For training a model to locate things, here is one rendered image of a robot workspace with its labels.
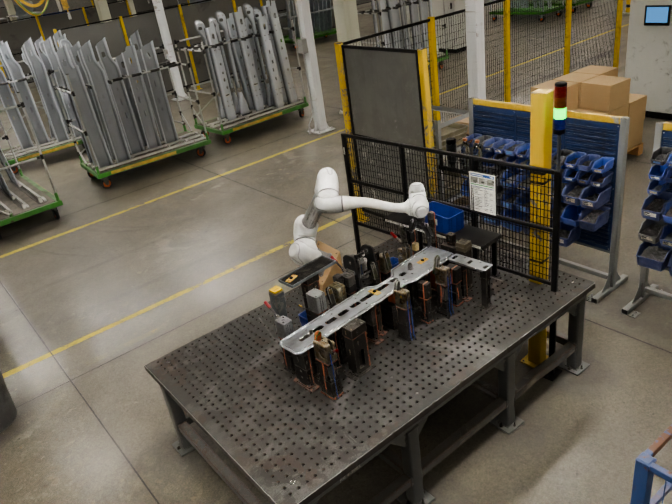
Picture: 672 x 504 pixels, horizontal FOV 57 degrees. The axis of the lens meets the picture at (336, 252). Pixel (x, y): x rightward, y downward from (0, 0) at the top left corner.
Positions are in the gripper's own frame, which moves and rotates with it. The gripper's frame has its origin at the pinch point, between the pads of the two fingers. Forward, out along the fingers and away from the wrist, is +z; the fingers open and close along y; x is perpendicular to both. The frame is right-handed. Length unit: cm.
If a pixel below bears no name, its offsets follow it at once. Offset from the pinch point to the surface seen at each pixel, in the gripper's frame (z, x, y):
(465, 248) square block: 10.7, 24.1, 16.9
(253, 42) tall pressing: -30, 410, -727
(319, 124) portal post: 100, 393, -558
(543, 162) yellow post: -44, 58, 53
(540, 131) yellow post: -63, 58, 50
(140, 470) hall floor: 113, -190, -96
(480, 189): -18, 54, 9
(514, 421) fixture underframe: 112, -3, 70
